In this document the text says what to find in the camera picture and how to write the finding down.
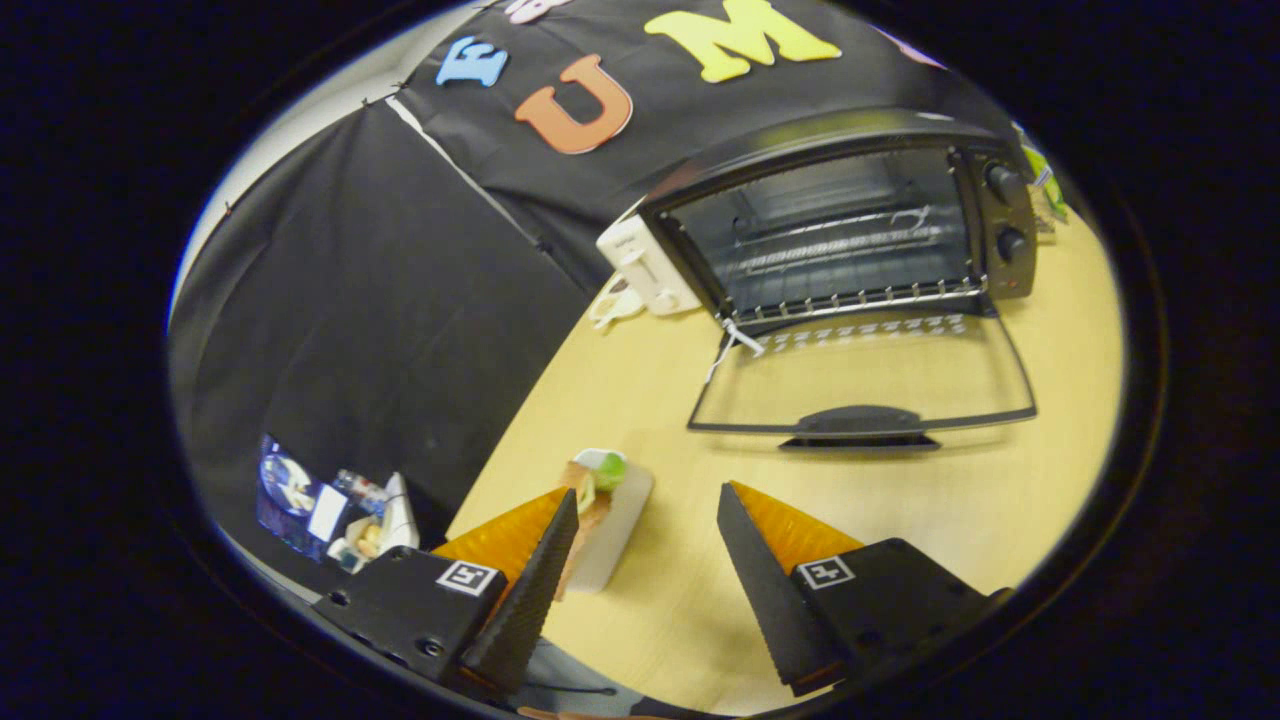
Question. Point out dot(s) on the small white dish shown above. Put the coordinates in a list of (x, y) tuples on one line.
[(612, 305)]

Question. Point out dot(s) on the white cardboard box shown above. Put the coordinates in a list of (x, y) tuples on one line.
[(402, 515)]

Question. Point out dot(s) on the white pop-up toaster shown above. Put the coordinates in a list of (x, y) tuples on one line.
[(645, 265)]

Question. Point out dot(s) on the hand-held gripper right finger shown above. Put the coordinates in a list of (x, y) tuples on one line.
[(770, 600)]

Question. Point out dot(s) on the toast sandwich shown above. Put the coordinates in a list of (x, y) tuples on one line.
[(597, 500)]

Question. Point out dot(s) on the green label bottle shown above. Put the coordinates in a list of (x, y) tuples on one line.
[(1045, 185)]

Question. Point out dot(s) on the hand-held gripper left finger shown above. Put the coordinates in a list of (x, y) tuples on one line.
[(530, 610)]

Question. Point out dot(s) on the blue printed packet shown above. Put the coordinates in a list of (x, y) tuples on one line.
[(290, 495)]

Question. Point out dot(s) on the white rectangular plate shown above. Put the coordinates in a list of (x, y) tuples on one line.
[(622, 540)]

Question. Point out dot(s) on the black toaster oven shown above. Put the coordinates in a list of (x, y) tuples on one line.
[(1008, 215)]

